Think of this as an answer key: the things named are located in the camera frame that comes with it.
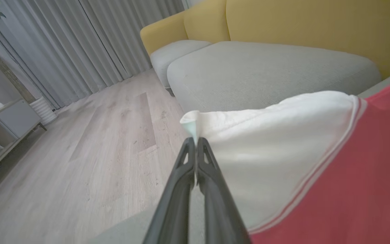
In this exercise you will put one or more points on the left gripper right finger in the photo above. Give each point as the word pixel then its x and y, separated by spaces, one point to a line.
pixel 217 203

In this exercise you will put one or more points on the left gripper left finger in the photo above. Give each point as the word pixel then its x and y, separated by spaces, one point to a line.
pixel 176 203

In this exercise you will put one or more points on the red white sports jersey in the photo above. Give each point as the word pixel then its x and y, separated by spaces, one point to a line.
pixel 283 152

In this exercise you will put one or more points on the grey sofa chaise cushion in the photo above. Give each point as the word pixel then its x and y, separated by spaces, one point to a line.
pixel 266 71

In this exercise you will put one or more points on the small grey sofa cushion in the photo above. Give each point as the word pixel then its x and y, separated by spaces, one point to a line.
pixel 171 57

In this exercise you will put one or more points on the white ribbed plant pot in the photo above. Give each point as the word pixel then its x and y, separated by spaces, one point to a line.
pixel 44 112

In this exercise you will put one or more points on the grey pleated curtain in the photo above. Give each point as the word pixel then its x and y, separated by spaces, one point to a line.
pixel 52 51
pixel 130 30

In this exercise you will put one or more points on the light grey shelf cabinet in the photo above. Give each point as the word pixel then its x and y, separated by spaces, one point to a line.
pixel 19 117

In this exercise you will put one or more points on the yellow and grey sofa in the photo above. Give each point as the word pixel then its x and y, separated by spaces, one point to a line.
pixel 300 20

